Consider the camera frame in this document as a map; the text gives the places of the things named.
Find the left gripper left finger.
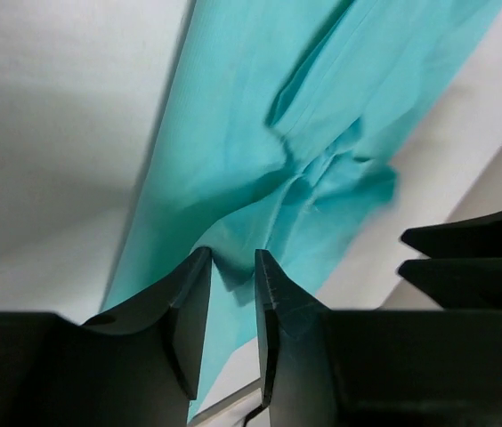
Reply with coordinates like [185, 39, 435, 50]
[83, 247, 212, 426]

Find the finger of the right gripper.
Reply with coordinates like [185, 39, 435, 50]
[401, 211, 502, 258]
[398, 258, 502, 310]

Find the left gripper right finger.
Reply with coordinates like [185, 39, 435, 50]
[255, 249, 344, 426]

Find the teal t shirt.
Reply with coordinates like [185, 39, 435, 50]
[104, 1, 502, 414]

